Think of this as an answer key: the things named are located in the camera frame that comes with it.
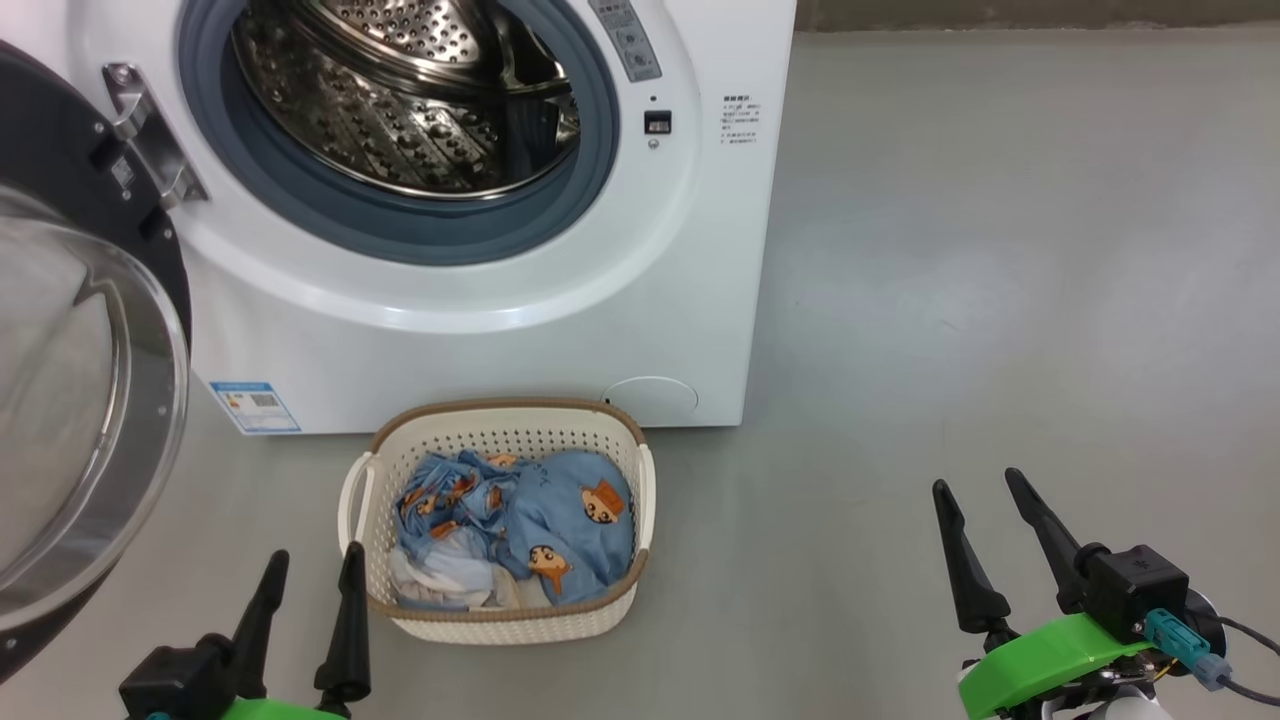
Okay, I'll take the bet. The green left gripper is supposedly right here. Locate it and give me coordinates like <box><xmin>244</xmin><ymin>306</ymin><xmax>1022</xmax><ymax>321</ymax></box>
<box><xmin>220</xmin><ymin>542</ymin><xmax>372</xmax><ymax>720</ymax></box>

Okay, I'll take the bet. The steel perforated washing drum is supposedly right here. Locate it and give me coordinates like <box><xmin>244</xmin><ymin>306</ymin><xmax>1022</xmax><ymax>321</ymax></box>
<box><xmin>232</xmin><ymin>0</ymin><xmax>583</xmax><ymax>201</ymax></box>

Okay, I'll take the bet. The blue energy label sticker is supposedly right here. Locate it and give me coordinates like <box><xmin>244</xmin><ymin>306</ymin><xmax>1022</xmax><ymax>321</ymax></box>
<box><xmin>209</xmin><ymin>380</ymin><xmax>302</xmax><ymax>436</ymax></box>

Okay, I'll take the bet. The black right camera cable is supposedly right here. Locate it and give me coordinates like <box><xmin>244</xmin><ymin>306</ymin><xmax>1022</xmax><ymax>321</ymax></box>
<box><xmin>1225</xmin><ymin>672</ymin><xmax>1280</xmax><ymax>706</ymax></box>

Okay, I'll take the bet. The teal right camera connector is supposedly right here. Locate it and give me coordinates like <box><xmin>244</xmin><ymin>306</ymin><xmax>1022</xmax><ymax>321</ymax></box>
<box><xmin>1145</xmin><ymin>608</ymin><xmax>1233</xmax><ymax>691</ymax></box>

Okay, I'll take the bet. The cream perforated laundry basket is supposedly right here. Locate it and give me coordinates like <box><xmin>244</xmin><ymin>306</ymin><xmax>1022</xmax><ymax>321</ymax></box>
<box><xmin>338</xmin><ymin>398</ymin><xmax>658</xmax><ymax>645</ymax></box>

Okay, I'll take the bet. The chrome door hinge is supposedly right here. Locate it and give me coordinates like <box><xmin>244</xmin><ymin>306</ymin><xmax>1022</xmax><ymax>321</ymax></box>
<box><xmin>102</xmin><ymin>62</ymin><xmax>209</xmax><ymax>211</ymax></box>

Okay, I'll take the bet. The dark round glass door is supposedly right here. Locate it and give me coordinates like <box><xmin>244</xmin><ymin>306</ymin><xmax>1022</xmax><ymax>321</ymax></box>
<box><xmin>0</xmin><ymin>40</ymin><xmax>193</xmax><ymax>686</ymax></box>

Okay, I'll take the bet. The blue cartoon print garment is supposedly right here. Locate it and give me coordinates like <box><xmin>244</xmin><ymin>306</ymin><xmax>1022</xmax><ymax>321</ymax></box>
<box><xmin>395</xmin><ymin>450</ymin><xmax>638</xmax><ymax>608</ymax></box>

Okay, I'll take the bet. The grey rubber door gasket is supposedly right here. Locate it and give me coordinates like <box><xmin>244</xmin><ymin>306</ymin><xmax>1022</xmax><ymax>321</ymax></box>
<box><xmin>178</xmin><ymin>0</ymin><xmax>621</xmax><ymax>267</ymax></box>

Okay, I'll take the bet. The round white filter cover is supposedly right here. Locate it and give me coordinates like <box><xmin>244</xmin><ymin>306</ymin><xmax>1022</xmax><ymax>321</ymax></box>
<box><xmin>603</xmin><ymin>376</ymin><xmax>699</xmax><ymax>426</ymax></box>

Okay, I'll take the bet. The grey warning sticker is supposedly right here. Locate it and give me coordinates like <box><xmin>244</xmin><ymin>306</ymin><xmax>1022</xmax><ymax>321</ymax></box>
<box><xmin>588</xmin><ymin>0</ymin><xmax>663</xmax><ymax>83</ymax></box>

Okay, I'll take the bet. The pale blue white garment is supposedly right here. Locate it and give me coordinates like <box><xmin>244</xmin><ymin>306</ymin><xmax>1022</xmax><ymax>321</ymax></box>
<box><xmin>390</xmin><ymin>525</ymin><xmax>501</xmax><ymax>611</ymax></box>

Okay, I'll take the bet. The white front-load washing machine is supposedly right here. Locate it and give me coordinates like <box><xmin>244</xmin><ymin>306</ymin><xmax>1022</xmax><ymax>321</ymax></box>
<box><xmin>0</xmin><ymin>0</ymin><xmax>798</xmax><ymax>437</ymax></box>

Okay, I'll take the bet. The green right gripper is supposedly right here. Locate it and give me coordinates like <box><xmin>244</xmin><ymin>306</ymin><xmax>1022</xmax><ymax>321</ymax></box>
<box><xmin>932</xmin><ymin>467</ymin><xmax>1161</xmax><ymax>720</ymax></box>

